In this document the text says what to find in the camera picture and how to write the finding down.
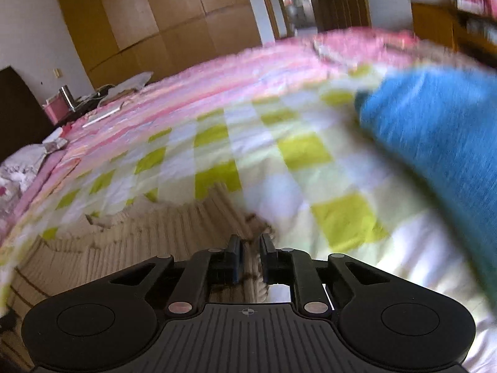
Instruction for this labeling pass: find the beige brown striped knit sweater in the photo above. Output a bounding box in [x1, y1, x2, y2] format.
[1, 183, 274, 372]

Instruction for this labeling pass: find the green white checkered bed sheet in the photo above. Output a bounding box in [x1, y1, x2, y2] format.
[0, 63, 497, 373]

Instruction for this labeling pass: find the white book on bed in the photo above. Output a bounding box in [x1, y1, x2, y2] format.
[83, 104, 123, 129]

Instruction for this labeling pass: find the grey cloth on nightstand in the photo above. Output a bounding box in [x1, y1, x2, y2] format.
[98, 71, 153, 107]

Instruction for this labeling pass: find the grey pillow with pink dots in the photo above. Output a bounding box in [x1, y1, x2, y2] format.
[1, 127, 67, 219]

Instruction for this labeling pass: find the metal thermos cup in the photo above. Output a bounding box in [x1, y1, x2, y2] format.
[59, 85, 77, 112]

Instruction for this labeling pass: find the blue knit garment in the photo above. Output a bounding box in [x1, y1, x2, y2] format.
[355, 67, 496, 302]

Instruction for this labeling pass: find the pink storage box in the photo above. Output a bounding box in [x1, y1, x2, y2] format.
[42, 97, 72, 125]

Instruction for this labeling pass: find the pink striped quilt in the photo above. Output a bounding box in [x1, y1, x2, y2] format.
[1, 29, 476, 237]

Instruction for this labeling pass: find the dark wooden headboard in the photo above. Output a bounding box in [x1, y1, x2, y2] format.
[0, 67, 55, 161]

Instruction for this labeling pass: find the wooden wardrobe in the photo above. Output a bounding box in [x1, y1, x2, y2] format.
[58, 0, 261, 88]

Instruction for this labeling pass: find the wooden side cabinet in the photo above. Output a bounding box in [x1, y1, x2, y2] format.
[411, 0, 496, 67]

